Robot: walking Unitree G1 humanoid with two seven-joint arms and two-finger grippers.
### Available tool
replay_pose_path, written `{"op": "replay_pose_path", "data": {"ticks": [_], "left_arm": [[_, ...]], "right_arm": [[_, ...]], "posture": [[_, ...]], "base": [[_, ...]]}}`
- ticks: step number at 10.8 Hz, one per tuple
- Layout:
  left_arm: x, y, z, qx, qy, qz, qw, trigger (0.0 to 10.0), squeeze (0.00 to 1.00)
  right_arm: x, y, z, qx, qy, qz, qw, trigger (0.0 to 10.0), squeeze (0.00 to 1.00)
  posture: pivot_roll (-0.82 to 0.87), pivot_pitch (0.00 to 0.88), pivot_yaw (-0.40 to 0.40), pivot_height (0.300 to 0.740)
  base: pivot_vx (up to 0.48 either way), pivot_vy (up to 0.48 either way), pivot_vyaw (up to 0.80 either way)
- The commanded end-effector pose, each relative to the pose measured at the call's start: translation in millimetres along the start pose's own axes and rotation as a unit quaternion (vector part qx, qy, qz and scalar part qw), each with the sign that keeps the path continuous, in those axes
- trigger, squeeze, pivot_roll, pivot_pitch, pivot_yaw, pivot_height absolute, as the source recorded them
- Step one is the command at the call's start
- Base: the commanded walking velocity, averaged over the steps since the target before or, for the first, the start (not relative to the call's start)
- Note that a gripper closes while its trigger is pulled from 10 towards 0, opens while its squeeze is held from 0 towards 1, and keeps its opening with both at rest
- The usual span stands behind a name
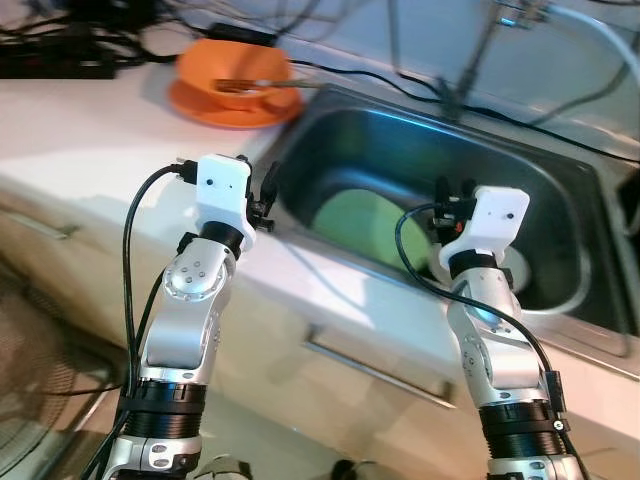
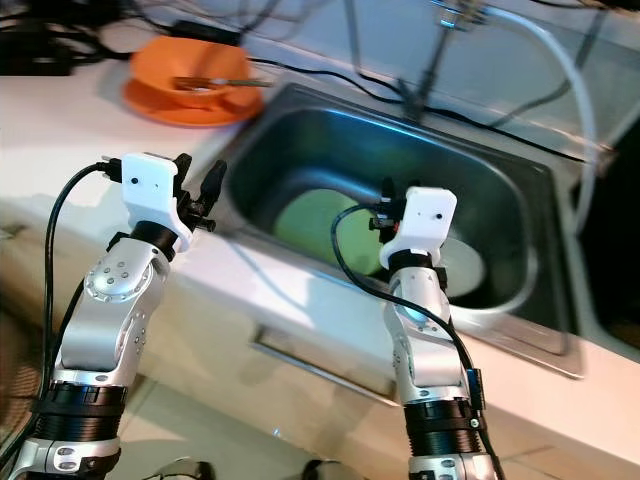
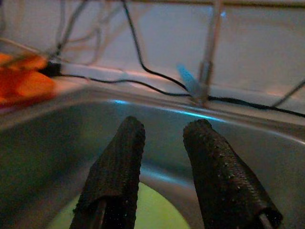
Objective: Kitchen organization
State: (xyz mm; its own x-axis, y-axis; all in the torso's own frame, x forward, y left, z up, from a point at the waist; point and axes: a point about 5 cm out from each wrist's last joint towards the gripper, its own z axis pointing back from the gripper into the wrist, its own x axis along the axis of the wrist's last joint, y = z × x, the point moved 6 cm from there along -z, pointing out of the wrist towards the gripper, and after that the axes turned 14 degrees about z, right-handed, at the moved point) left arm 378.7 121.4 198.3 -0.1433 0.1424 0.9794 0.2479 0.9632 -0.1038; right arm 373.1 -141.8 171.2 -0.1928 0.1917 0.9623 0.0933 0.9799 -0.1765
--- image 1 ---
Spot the orange bowl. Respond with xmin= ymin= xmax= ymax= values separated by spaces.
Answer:
xmin=177 ymin=38 xmax=297 ymax=111

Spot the cream kitchen cabinet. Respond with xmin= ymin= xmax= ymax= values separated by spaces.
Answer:
xmin=0 ymin=180 xmax=640 ymax=480

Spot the orange plate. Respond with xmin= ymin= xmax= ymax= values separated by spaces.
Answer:
xmin=167 ymin=78 xmax=307 ymax=130

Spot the green plate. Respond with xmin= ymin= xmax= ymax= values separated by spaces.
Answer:
xmin=310 ymin=188 xmax=453 ymax=277

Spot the stainless steel sink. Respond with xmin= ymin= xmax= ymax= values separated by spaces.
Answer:
xmin=255 ymin=83 xmax=640 ymax=363

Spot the black power adapter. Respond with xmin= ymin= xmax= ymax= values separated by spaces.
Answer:
xmin=205 ymin=22 xmax=279 ymax=49

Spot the grey metal stand rod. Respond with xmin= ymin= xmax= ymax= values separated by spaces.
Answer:
xmin=440 ymin=20 xmax=506 ymax=123

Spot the black power strip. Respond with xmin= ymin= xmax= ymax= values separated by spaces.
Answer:
xmin=0 ymin=45 xmax=119 ymax=81

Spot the white bowl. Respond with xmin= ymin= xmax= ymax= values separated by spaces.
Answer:
xmin=428 ymin=245 xmax=531 ymax=293

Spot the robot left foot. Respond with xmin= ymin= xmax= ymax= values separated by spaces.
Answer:
xmin=195 ymin=455 xmax=253 ymax=480

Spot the chrome faucet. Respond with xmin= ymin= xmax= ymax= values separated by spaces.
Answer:
xmin=495 ymin=0 xmax=561 ymax=29

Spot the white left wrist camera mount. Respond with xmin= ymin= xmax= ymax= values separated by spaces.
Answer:
xmin=193 ymin=154 xmax=259 ymax=237

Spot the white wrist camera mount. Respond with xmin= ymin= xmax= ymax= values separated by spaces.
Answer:
xmin=440 ymin=186 xmax=531 ymax=273
xmin=193 ymin=154 xmax=259 ymax=237

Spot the black counter cable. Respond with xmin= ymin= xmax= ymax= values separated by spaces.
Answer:
xmin=290 ymin=60 xmax=448 ymax=109

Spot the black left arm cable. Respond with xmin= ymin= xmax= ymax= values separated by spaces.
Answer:
xmin=95 ymin=158 xmax=201 ymax=480

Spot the silver drawer handle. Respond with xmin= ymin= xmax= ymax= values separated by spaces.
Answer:
xmin=303 ymin=335 xmax=458 ymax=409
xmin=0 ymin=205 xmax=79 ymax=241

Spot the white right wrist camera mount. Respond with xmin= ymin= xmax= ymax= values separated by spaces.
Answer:
xmin=440 ymin=186 xmax=531 ymax=273

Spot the grey wire mesh basket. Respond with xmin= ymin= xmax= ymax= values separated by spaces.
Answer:
xmin=0 ymin=285 xmax=126 ymax=480

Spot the white hose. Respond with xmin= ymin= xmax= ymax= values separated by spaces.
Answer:
xmin=545 ymin=5 xmax=640 ymax=81

